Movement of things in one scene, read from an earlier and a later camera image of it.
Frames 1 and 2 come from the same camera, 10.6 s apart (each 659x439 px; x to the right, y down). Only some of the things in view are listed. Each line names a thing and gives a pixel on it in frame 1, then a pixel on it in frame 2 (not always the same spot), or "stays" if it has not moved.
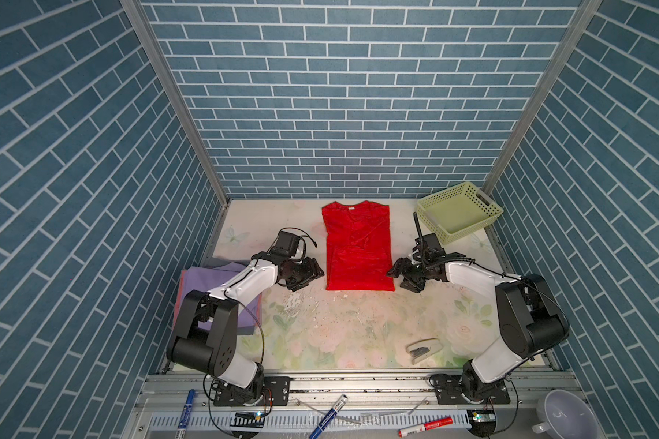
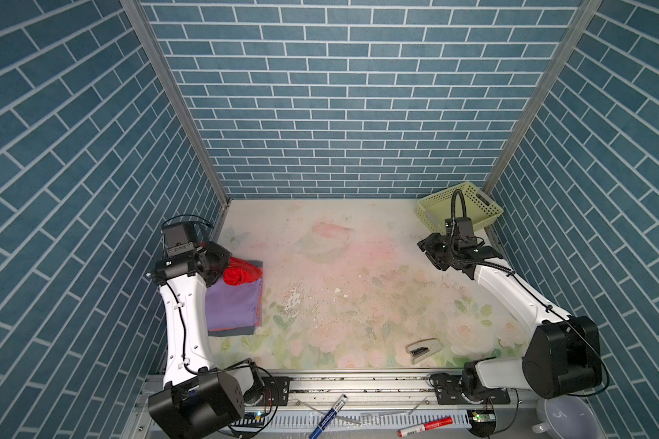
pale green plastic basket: x=456 y=211 stays
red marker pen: x=426 y=426 stays
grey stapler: x=422 y=348 stays
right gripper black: x=400 y=266 → x=428 y=243
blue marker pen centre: x=323 y=425 stays
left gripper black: x=311 y=270 → x=221 y=254
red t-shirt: x=359 y=247 → x=240 y=272
